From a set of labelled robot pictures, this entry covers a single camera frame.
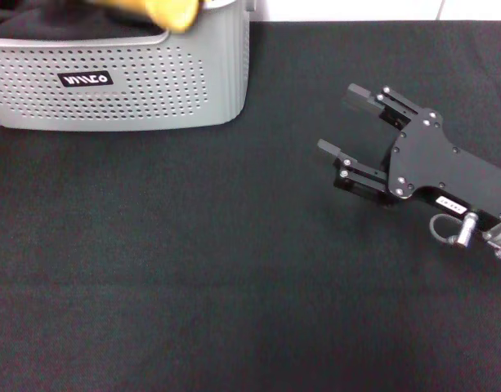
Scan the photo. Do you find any black tablecloth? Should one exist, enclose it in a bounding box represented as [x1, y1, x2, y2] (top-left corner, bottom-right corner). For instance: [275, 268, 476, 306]
[0, 19, 501, 392]

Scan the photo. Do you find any grey perforated plastic storage box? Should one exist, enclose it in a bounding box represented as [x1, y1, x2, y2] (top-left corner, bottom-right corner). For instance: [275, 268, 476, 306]
[0, 0, 252, 133]

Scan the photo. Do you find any yellow towel with black trim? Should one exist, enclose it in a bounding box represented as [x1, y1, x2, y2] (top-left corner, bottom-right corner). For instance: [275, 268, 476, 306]
[85, 0, 212, 34]

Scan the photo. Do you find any grey cable with metal plug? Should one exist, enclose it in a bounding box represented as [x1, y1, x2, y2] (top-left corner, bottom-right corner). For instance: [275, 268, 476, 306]
[428, 212, 481, 249]

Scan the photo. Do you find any black cloth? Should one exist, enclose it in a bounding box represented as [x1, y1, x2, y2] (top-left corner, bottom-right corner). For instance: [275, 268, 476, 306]
[0, 7, 169, 42]

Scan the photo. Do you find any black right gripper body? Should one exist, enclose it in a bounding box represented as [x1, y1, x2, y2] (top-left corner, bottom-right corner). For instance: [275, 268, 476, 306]
[386, 107, 501, 224]

